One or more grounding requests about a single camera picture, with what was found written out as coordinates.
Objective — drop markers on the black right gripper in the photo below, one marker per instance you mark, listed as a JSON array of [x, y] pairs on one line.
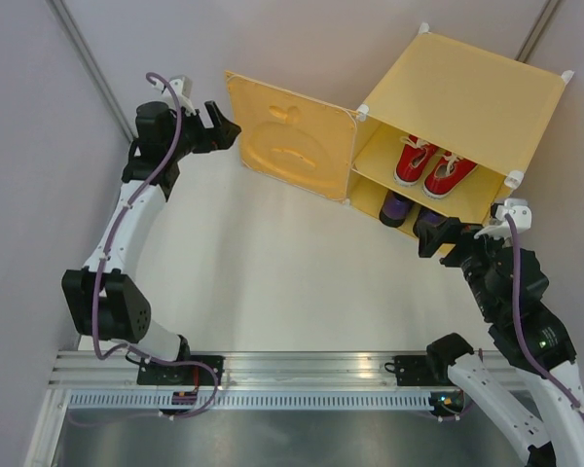
[[447, 231]]

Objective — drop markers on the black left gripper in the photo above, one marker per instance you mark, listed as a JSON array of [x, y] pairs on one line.
[[226, 131]]

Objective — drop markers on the purple loafer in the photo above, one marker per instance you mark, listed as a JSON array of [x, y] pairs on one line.
[[427, 218], [395, 209]]

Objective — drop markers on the yellow cabinet door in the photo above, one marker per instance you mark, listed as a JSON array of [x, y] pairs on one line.
[[296, 139]]

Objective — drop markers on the red sneaker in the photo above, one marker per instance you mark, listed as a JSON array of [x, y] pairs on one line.
[[414, 157], [448, 172]]

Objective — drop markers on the red sneaker front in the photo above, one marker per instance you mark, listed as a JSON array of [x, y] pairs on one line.
[[414, 157]]

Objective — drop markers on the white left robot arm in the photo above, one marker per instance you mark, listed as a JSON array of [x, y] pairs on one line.
[[102, 296]]

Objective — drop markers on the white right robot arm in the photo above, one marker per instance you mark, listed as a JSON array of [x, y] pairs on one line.
[[539, 349]]

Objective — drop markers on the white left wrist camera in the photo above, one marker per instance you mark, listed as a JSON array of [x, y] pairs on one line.
[[182, 86]]

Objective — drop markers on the aluminium mounting rail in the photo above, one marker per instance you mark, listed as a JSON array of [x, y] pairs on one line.
[[270, 371]]

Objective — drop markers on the white slotted cable duct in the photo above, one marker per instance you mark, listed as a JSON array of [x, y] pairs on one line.
[[410, 401]]

